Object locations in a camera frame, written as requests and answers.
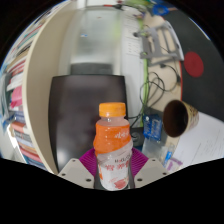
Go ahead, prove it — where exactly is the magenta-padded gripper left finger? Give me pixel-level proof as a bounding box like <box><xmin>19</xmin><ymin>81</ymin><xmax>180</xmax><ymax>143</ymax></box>
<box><xmin>57</xmin><ymin>147</ymin><xmax>99</xmax><ymax>190</ymax></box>

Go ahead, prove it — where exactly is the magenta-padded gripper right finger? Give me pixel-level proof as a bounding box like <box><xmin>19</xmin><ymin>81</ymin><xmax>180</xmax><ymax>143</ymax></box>
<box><xmin>129</xmin><ymin>147</ymin><xmax>170</xmax><ymax>190</ymax></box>

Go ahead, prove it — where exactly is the orange-capped drink bottle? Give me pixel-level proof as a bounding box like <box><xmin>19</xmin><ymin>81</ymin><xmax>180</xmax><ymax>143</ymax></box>
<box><xmin>92</xmin><ymin>101</ymin><xmax>134</xmax><ymax>191</ymax></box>

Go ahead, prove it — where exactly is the blue electronic module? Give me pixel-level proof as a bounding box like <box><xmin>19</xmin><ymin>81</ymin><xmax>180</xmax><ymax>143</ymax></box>
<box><xmin>142</xmin><ymin>113</ymin><xmax>164</xmax><ymax>142</ymax></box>

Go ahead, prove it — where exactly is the brown paper cup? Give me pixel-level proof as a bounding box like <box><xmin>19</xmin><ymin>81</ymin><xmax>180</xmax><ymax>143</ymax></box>
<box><xmin>162</xmin><ymin>99</ymin><xmax>200</xmax><ymax>139</ymax></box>

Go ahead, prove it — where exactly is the white paper sheet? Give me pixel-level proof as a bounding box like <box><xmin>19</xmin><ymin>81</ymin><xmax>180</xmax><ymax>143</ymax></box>
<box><xmin>172</xmin><ymin>111</ymin><xmax>224</xmax><ymax>166</ymax></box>

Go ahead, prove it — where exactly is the bookshelf with books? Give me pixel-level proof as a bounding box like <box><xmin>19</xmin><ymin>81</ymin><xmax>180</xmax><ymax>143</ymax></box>
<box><xmin>0</xmin><ymin>6</ymin><xmax>56</xmax><ymax>172</ymax></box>

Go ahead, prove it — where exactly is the flat round red coaster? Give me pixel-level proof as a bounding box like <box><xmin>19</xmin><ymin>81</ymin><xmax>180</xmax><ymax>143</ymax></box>
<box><xmin>183</xmin><ymin>50</ymin><xmax>205</xmax><ymax>79</ymax></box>

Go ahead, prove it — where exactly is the grey metal laptop stand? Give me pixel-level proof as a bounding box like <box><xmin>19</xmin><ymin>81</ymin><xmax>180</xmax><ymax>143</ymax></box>
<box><xmin>133</xmin><ymin>20</ymin><xmax>185</xmax><ymax>66</ymax></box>

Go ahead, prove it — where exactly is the black cable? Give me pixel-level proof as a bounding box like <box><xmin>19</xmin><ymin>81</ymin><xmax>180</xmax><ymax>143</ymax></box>
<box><xmin>128</xmin><ymin>63</ymin><xmax>182</xmax><ymax>129</ymax></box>

